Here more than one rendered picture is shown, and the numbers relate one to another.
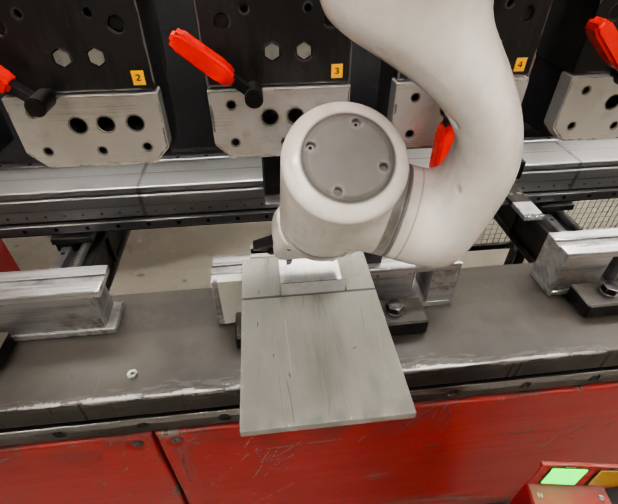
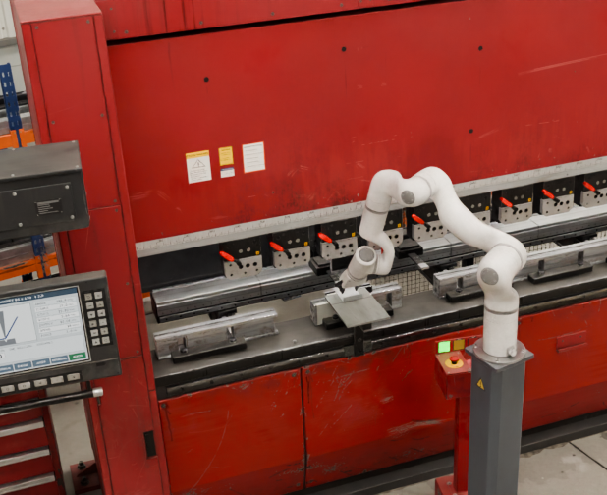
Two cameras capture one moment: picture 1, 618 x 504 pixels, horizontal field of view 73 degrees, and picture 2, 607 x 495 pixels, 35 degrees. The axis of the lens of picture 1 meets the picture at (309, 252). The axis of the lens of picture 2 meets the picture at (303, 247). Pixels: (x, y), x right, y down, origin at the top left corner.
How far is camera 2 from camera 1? 3.37 m
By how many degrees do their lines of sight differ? 16
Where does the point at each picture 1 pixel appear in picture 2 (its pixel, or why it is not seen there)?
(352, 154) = (366, 254)
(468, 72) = (381, 242)
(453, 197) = (384, 258)
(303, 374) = (358, 315)
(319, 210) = (363, 263)
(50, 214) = (221, 300)
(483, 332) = (414, 312)
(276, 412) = (355, 322)
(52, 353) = (259, 342)
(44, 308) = (256, 324)
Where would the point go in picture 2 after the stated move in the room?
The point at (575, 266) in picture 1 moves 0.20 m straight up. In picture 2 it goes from (444, 284) to (445, 242)
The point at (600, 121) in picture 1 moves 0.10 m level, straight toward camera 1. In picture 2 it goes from (426, 235) to (419, 246)
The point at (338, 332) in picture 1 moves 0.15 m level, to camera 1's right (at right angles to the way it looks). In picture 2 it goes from (364, 306) to (400, 301)
